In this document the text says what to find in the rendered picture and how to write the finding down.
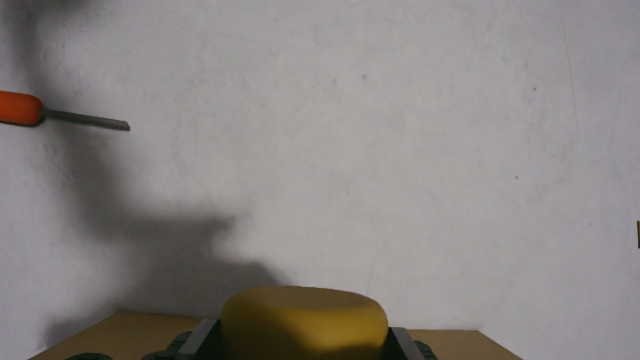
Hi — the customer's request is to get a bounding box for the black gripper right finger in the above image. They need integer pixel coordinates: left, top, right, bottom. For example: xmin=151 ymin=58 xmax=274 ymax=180
xmin=386 ymin=327 xmax=438 ymax=360

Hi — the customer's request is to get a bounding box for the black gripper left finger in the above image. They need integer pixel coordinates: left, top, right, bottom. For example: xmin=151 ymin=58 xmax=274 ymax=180
xmin=65 ymin=319 xmax=221 ymax=360

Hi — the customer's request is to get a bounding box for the orange-handled screwdriver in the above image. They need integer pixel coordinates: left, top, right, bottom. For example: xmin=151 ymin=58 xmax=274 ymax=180
xmin=0 ymin=90 xmax=129 ymax=128

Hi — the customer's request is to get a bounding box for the tan wooden door panel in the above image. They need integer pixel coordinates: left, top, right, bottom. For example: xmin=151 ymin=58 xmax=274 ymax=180
xmin=27 ymin=312 xmax=523 ymax=360

